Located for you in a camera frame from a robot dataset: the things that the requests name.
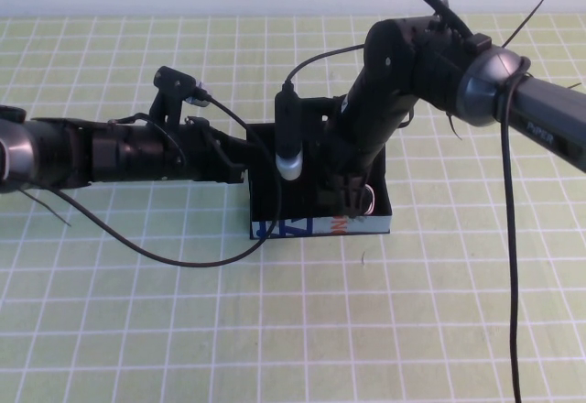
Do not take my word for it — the green white checkered tablecloth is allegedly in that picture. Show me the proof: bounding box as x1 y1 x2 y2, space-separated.
0 15 586 403

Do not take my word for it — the black cable tie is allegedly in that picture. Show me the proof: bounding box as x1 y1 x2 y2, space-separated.
445 114 462 142
17 186 73 228
500 0 548 50

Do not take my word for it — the right black camera cable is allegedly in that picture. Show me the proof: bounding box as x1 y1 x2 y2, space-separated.
283 43 533 403

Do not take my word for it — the left black silver wrist camera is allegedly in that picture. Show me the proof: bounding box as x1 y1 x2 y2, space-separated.
153 66 210 107

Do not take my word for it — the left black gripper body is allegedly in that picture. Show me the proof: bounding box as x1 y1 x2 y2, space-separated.
177 117 251 188

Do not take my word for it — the left black camera cable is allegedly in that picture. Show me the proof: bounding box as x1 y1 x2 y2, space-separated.
54 90 283 268

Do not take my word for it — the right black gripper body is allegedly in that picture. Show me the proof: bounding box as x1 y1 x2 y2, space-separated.
318 140 382 194

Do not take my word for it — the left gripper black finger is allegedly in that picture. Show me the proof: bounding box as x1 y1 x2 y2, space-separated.
219 163 247 186
214 129 252 149

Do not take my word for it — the black glasses case printed side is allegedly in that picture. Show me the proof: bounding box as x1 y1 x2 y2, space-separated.
245 95 395 242

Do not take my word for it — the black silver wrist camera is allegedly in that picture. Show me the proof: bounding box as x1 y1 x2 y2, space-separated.
273 82 305 181
153 66 210 107

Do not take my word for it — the black camera cable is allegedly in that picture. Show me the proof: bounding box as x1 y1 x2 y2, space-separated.
283 43 533 403
54 90 283 268

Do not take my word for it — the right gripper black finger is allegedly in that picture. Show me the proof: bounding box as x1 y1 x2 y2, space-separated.
340 181 368 220
319 182 344 208

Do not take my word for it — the right black silver wrist camera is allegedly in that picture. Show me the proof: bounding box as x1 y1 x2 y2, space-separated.
273 82 305 181

